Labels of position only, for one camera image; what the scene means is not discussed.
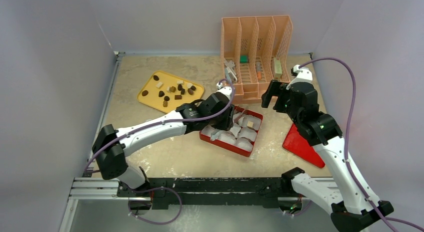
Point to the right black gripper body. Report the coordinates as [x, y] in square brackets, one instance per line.
[278, 93]

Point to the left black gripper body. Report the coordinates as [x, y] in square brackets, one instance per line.
[222, 121]

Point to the metal tongs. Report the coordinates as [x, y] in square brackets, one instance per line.
[237, 131]

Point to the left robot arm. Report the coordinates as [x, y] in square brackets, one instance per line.
[112, 146]

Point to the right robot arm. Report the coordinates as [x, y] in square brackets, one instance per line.
[351, 210]

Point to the red chocolate box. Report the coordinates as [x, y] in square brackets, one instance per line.
[241, 146]

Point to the beige box in organizer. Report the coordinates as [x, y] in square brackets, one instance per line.
[277, 68]

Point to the red box lid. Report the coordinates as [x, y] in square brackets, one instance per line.
[299, 146]

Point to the orange marker in organizer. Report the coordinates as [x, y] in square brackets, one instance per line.
[258, 69]

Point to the stapler in organizer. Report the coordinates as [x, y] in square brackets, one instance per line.
[229, 69]

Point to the peach desk organizer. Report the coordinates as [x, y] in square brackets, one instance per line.
[261, 38]

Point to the green block in organizer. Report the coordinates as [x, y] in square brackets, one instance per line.
[244, 59]

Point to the yellow tray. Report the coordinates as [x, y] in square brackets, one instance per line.
[153, 92]

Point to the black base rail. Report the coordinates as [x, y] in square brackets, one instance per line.
[257, 191]

